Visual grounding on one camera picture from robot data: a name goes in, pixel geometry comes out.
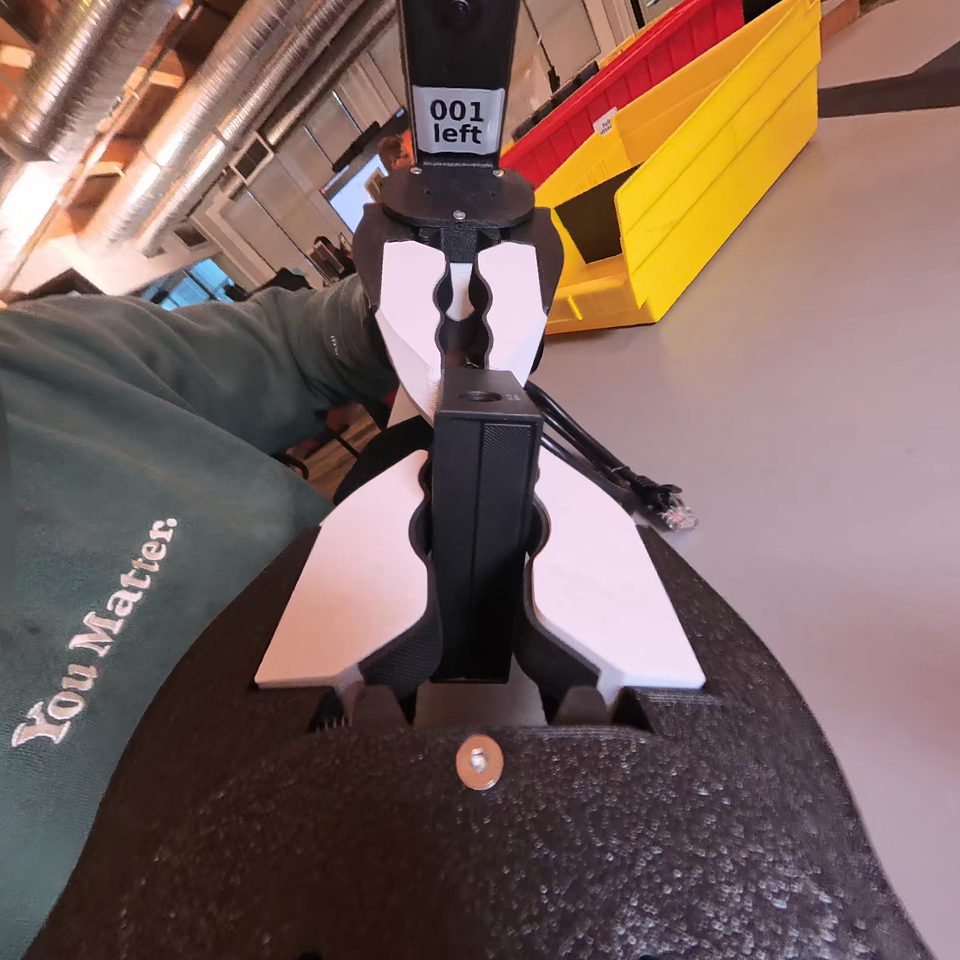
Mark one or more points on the person's left forearm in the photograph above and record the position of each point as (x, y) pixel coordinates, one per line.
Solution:
(225, 345)

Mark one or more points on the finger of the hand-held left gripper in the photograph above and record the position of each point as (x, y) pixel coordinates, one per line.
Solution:
(517, 300)
(409, 315)

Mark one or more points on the black port box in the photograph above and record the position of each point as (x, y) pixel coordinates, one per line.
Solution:
(480, 540)

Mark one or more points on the red plastic bin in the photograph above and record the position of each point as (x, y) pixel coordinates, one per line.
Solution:
(600, 112)

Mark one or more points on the yellow plastic bin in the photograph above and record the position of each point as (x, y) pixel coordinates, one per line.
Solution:
(720, 187)

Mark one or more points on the wall monitor screen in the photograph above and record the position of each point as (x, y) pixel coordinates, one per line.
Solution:
(358, 196)

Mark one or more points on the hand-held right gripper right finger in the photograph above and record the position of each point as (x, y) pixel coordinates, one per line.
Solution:
(607, 592)

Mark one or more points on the person's green sweatshirt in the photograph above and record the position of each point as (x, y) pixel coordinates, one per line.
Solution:
(112, 570)

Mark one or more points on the silver ventilation duct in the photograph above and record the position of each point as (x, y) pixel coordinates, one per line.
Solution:
(225, 127)
(67, 67)

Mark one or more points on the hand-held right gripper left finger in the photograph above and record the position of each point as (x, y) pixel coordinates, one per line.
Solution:
(337, 592)

